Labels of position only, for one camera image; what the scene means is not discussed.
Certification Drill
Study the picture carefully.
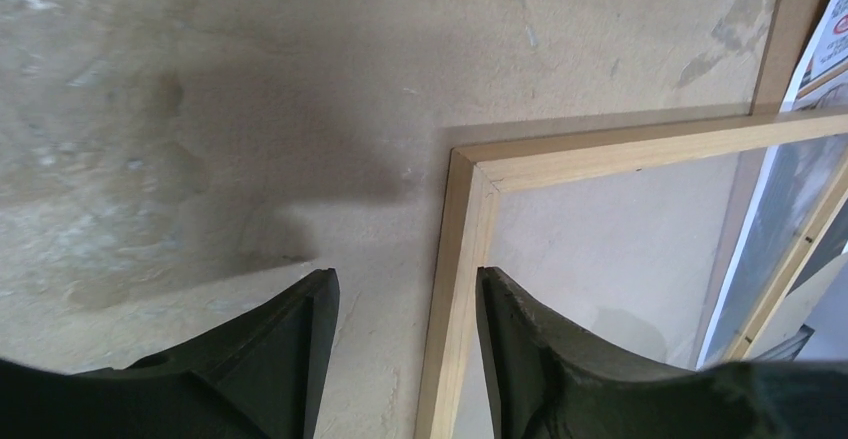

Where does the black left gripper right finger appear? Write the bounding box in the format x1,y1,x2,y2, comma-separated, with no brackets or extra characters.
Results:
476,267,847,438

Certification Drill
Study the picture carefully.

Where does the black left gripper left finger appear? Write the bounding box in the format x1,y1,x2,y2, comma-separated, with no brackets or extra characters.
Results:
1,269,340,438

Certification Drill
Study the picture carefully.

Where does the printed photo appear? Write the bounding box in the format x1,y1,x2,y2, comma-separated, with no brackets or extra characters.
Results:
695,0,848,368

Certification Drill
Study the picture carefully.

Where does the transparent acrylic sheet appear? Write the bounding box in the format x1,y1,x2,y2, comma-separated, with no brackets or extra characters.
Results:
489,136,847,369

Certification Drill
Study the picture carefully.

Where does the wooden picture frame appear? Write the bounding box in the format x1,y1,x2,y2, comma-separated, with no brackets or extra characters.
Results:
415,109,847,438

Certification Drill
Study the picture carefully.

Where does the brown frame backing board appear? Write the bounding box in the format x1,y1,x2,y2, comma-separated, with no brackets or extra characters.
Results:
688,0,843,364

